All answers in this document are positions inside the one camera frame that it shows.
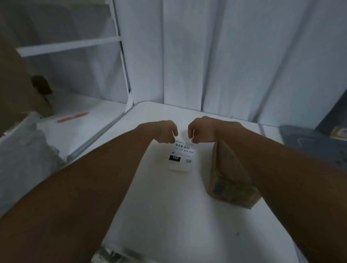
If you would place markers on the large brown carton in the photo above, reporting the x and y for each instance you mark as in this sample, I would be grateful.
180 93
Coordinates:
16 89

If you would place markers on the person's left forearm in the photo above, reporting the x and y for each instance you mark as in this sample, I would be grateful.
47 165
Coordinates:
81 189

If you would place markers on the white shelf rack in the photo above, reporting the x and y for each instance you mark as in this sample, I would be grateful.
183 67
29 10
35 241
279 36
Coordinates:
67 44

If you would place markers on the person's right forearm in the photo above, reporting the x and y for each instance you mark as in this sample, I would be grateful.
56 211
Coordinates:
292 184

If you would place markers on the grey scanner post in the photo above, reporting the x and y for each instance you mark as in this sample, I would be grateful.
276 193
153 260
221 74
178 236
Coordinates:
333 113

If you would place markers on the person's left hand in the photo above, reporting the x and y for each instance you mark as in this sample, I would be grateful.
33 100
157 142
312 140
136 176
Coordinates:
160 131

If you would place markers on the brown cardboard box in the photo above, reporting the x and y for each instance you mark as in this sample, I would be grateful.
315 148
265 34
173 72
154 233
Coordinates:
230 184

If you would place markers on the red marker pen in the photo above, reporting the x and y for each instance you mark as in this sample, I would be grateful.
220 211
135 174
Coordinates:
73 117

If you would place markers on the white curtain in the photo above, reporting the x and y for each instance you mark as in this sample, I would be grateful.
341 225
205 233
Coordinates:
189 54

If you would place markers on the white shipping label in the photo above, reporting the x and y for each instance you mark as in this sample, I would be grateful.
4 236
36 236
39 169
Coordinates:
180 165

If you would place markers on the person's right hand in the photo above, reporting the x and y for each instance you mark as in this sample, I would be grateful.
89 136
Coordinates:
206 128

